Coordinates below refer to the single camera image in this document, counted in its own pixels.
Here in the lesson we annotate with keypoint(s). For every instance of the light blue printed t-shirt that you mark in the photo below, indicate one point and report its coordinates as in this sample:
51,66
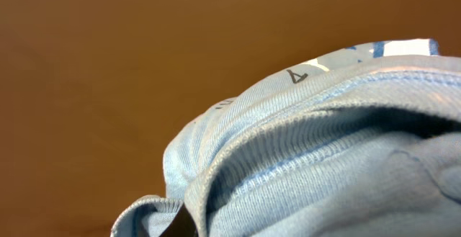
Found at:
363,141

